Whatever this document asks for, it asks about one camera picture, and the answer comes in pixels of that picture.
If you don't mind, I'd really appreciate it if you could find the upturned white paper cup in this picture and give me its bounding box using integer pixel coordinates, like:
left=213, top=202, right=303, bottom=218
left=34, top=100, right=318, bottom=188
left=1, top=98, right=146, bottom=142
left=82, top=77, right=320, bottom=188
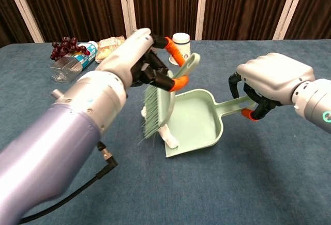
left=169, top=32, right=192, bottom=66

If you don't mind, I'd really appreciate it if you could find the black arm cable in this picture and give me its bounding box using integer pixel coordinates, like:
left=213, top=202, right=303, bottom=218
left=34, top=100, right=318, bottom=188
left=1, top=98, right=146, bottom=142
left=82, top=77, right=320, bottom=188
left=19, top=142, right=119, bottom=225

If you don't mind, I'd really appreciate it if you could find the light green plastic dustpan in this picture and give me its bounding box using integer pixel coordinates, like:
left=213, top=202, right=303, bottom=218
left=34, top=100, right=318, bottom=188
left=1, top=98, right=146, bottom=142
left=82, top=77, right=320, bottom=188
left=164, top=88, right=257, bottom=158

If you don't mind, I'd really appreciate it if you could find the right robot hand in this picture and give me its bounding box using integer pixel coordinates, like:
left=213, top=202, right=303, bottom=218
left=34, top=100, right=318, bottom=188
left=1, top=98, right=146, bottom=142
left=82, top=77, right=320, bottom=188
left=228, top=52, right=316, bottom=122

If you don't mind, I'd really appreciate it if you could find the clear ribbed plastic box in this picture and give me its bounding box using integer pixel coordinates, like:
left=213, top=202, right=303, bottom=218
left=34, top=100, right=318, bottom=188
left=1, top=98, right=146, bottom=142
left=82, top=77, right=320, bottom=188
left=50, top=55, right=84, bottom=84

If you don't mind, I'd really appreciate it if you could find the dark red grape bunch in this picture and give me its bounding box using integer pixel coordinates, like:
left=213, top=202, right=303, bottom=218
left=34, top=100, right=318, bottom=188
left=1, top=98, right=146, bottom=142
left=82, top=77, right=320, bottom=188
left=50, top=36, right=91, bottom=62

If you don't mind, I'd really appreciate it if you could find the light green hand broom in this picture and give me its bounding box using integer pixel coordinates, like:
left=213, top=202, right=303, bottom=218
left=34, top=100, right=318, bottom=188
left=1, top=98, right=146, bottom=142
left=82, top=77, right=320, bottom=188
left=141, top=52, right=201, bottom=140

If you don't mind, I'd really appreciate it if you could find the white frame post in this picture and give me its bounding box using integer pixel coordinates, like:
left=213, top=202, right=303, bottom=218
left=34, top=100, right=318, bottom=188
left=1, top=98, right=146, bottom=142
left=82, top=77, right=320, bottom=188
left=117, top=0, right=137, bottom=40
left=194, top=0, right=209, bottom=41
left=272, top=0, right=310, bottom=40
left=3, top=0, right=45, bottom=43

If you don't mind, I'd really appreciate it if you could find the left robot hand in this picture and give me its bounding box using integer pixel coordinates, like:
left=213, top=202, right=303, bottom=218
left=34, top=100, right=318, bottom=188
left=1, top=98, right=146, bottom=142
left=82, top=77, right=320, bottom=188
left=95, top=27, right=189, bottom=93

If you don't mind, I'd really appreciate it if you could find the long white tissue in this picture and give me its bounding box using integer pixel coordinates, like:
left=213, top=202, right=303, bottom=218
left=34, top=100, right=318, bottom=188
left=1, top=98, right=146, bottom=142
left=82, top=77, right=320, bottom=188
left=158, top=124, right=180, bottom=149

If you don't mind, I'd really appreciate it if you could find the dark brown curtain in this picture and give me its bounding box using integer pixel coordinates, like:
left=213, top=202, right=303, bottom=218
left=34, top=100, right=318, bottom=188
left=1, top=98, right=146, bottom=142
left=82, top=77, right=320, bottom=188
left=0, top=0, right=331, bottom=49

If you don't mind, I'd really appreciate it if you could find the blue and white tube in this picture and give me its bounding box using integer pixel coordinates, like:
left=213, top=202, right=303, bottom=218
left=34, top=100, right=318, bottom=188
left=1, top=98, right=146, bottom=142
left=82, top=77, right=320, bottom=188
left=72, top=40, right=100, bottom=71

